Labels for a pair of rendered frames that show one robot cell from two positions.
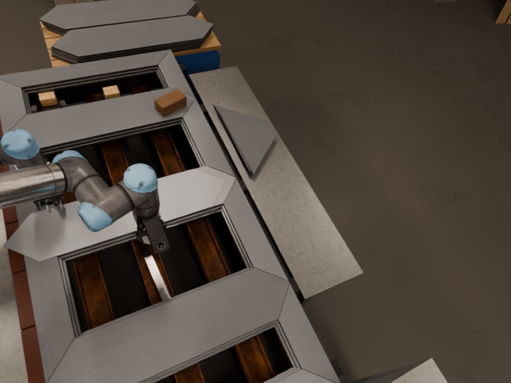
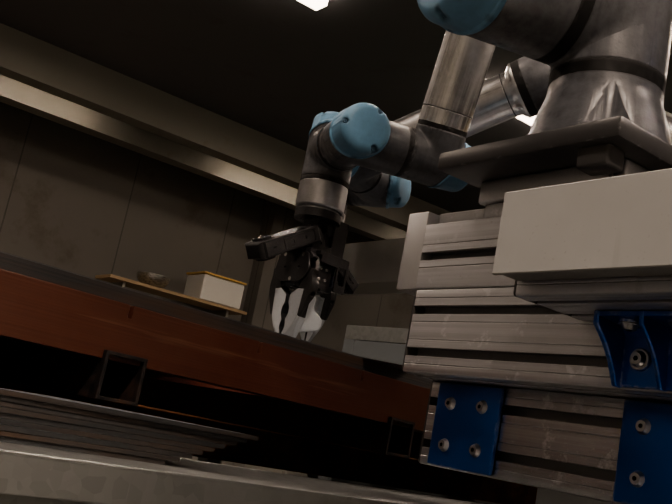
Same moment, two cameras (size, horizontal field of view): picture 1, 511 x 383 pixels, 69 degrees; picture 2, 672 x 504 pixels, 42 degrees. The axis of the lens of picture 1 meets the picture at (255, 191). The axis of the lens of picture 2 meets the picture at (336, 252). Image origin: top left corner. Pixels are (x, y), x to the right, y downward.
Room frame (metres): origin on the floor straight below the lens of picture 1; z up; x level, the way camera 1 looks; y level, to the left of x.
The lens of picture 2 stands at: (0.55, 1.92, 0.73)
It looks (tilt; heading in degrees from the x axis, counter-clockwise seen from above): 12 degrees up; 266
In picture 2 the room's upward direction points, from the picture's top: 11 degrees clockwise
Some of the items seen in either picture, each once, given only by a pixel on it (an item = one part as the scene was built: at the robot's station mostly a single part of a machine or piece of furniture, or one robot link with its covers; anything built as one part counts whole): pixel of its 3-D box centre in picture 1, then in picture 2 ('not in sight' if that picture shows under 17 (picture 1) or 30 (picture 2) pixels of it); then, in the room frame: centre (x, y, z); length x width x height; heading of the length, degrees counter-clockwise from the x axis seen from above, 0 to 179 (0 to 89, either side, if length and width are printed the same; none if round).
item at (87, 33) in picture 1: (131, 26); not in sight; (1.54, 0.82, 0.82); 0.80 x 0.40 x 0.06; 129
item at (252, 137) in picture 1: (250, 132); not in sight; (1.13, 0.09, 0.77); 0.45 x 0.20 x 0.04; 39
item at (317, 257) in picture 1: (263, 162); not in sight; (1.01, 0.00, 0.73); 1.20 x 0.26 x 0.03; 39
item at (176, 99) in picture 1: (170, 102); not in sight; (1.07, 0.44, 0.87); 0.12 x 0.06 x 0.05; 147
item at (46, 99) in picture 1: (48, 98); not in sight; (0.98, 0.94, 0.79); 0.06 x 0.05 x 0.04; 129
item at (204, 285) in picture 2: not in sight; (213, 291); (1.06, -7.50, 2.01); 0.52 x 0.43 x 0.29; 31
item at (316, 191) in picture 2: not in sight; (319, 200); (0.49, 0.62, 1.08); 0.08 x 0.08 x 0.05
